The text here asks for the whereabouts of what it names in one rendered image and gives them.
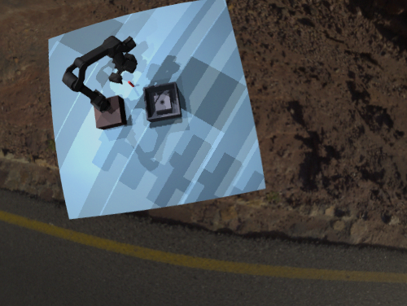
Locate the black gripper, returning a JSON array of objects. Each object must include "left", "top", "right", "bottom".
[{"left": 108, "top": 53, "right": 135, "bottom": 85}]

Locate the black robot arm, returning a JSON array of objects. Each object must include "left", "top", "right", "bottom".
[{"left": 62, "top": 36, "right": 137, "bottom": 113}]

